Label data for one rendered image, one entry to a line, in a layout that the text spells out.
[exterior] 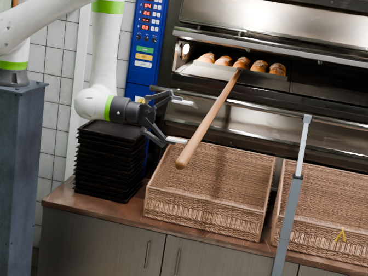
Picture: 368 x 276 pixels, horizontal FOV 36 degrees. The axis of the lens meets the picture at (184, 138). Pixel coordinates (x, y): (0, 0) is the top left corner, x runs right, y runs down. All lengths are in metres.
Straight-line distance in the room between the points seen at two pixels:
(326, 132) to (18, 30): 1.64
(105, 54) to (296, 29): 1.12
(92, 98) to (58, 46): 1.19
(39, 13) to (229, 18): 1.21
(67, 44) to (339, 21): 1.40
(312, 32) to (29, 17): 1.44
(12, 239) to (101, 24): 0.89
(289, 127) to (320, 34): 0.49
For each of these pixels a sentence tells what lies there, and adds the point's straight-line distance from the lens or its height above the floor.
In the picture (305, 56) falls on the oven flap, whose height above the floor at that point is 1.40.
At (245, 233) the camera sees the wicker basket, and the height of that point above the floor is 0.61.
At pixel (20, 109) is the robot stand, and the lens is 2.08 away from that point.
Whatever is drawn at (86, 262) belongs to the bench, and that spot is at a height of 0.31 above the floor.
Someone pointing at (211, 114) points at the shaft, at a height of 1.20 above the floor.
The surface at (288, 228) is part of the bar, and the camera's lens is 2.43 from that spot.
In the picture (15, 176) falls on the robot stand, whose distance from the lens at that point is 2.16.
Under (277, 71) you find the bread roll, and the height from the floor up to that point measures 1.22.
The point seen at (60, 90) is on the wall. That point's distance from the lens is 3.13.
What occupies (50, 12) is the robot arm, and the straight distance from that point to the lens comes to 1.89.
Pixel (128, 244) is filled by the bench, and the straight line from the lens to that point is 2.64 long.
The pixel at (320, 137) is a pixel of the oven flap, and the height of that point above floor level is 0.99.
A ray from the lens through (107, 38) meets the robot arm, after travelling 2.02.
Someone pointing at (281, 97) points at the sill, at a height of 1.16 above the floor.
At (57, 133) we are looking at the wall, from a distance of 3.19.
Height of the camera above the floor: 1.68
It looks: 16 degrees down
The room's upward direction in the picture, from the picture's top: 9 degrees clockwise
